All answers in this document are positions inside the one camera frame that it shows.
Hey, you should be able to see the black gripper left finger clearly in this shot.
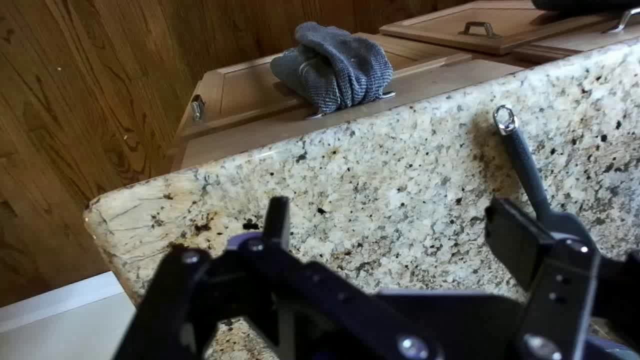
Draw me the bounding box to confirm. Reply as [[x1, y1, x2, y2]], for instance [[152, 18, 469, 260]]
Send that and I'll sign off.
[[112, 194, 446, 360]]

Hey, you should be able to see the black kitchen appliance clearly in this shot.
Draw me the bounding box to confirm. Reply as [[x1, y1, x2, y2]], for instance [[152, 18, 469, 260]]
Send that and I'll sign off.
[[530, 0, 640, 16]]

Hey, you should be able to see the wooden drawer front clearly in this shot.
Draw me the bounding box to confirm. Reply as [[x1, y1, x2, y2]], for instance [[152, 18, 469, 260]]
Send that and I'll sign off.
[[379, 0, 626, 58]]

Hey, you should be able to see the small metal cabinet handle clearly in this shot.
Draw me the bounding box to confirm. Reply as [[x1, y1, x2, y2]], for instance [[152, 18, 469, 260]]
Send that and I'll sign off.
[[461, 18, 500, 40], [190, 91, 209, 124]]

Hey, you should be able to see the grey towel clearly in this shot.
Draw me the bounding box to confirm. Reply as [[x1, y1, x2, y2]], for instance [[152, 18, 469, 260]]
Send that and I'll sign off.
[[268, 19, 397, 116]]

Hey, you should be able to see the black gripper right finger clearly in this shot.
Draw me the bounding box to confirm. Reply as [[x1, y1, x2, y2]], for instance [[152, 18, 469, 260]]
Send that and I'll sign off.
[[484, 196, 640, 360]]

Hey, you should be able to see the white floor board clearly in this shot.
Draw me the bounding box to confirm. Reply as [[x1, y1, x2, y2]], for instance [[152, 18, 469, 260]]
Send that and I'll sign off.
[[0, 268, 139, 360]]

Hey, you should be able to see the wooden base cabinet door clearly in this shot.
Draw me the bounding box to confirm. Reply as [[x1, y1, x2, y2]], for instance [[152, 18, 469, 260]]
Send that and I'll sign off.
[[175, 49, 322, 141]]

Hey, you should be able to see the metal appliance handle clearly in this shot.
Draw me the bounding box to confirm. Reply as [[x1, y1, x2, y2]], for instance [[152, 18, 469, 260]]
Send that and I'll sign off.
[[607, 6, 640, 36]]

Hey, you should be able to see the black utensil with metal ring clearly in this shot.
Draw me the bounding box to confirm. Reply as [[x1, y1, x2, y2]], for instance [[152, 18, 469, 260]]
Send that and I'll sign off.
[[490, 102, 598, 249]]

